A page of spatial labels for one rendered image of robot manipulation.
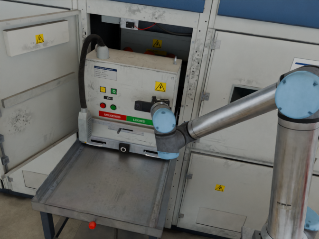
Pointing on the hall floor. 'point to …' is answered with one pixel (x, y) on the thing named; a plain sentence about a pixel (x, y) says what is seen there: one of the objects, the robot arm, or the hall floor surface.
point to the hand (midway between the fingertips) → (151, 101)
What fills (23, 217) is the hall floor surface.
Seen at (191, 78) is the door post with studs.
